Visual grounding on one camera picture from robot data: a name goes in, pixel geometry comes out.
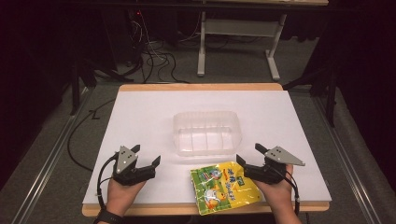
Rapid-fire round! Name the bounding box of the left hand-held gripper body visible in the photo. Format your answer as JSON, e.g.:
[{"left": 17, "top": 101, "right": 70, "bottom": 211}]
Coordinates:
[{"left": 112, "top": 145, "right": 157, "bottom": 187}]

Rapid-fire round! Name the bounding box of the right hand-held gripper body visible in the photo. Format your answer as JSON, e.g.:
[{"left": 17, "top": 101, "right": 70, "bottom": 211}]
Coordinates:
[{"left": 244, "top": 146, "right": 306, "bottom": 186}]

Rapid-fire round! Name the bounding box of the yellow green snack bag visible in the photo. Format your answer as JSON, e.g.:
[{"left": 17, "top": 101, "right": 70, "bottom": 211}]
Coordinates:
[{"left": 190, "top": 161, "right": 264, "bottom": 217}]

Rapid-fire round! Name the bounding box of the clear plastic container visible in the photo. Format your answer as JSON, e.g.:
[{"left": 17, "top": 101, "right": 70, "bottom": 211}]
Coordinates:
[{"left": 172, "top": 110, "right": 244, "bottom": 158}]

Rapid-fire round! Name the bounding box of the person's right hand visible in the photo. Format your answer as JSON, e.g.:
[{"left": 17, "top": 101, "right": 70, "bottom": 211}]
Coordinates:
[{"left": 251, "top": 163, "right": 295, "bottom": 209}]

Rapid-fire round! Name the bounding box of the person's left hand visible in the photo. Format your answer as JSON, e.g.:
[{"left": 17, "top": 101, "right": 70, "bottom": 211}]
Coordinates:
[{"left": 106, "top": 178, "right": 148, "bottom": 217}]

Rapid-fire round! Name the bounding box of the white table sheet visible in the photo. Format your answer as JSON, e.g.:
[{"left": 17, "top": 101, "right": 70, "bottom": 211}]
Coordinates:
[{"left": 82, "top": 90, "right": 332, "bottom": 205}]

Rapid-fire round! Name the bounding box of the black wristwatch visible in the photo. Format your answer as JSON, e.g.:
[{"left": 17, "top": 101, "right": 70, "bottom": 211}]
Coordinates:
[{"left": 92, "top": 208, "right": 124, "bottom": 224}]

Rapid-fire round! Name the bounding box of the black metal stand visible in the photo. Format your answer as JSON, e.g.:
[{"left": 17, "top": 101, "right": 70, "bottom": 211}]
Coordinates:
[
  {"left": 281, "top": 65, "right": 340, "bottom": 129},
  {"left": 68, "top": 54, "right": 135, "bottom": 117}
]

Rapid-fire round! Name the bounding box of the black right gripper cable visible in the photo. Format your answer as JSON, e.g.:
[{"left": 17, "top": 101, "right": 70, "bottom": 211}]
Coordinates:
[{"left": 270, "top": 164, "right": 302, "bottom": 217}]

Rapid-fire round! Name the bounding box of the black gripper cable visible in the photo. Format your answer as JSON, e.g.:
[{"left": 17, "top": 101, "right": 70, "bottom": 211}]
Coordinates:
[
  {"left": 96, "top": 154, "right": 120, "bottom": 210},
  {"left": 270, "top": 164, "right": 302, "bottom": 217}
]

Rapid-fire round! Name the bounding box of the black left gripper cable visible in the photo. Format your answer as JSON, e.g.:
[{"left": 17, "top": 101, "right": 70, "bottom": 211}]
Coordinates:
[{"left": 96, "top": 154, "right": 120, "bottom": 210}]

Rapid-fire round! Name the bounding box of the black floor cable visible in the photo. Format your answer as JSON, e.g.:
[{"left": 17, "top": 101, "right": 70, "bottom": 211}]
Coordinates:
[{"left": 66, "top": 98, "right": 117, "bottom": 173}]

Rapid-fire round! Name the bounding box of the metal floor rail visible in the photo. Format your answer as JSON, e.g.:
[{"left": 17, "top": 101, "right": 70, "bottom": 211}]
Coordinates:
[
  {"left": 312, "top": 95, "right": 389, "bottom": 224},
  {"left": 9, "top": 86, "right": 95, "bottom": 224}
]

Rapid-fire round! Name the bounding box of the tangle of floor cables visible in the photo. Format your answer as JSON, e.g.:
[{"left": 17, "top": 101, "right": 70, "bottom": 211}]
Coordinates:
[{"left": 123, "top": 9, "right": 191, "bottom": 85}]

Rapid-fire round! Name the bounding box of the white metal desk frame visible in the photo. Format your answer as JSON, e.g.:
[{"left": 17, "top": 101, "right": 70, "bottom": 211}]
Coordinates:
[{"left": 196, "top": 0, "right": 330, "bottom": 83}]

